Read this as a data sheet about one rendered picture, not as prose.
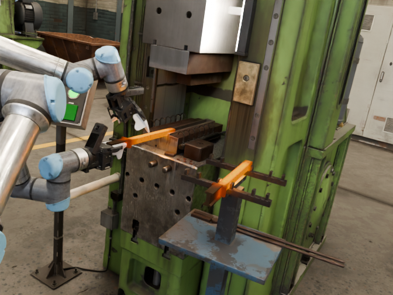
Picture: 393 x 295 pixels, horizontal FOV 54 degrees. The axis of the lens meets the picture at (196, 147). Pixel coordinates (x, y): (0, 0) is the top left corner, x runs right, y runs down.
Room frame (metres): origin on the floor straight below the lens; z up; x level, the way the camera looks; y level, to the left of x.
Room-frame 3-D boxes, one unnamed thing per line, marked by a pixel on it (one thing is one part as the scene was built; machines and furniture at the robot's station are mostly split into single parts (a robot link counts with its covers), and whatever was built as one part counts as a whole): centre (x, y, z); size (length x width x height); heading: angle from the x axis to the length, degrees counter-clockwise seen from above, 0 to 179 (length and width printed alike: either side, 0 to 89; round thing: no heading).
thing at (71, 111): (1.73, 0.61, 1.01); 0.07 x 0.05 x 0.07; 86
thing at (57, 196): (1.15, 0.45, 0.89); 0.11 x 0.08 x 0.11; 89
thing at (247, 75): (1.62, -0.17, 1.27); 0.09 x 0.02 x 0.17; 61
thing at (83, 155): (1.21, 0.39, 0.99); 0.08 x 0.05 x 0.08; 61
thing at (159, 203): (1.82, 0.02, 0.69); 0.56 x 0.38 x 0.45; 151
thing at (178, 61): (1.84, 0.07, 1.32); 0.42 x 0.20 x 0.10; 151
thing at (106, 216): (1.94, 0.43, 0.36); 0.09 x 0.07 x 0.12; 61
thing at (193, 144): (1.62, -0.01, 0.95); 0.12 x 0.08 x 0.06; 151
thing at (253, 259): (1.26, -0.15, 0.73); 0.40 x 0.30 x 0.02; 67
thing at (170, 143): (1.84, 0.07, 0.96); 0.42 x 0.20 x 0.09; 151
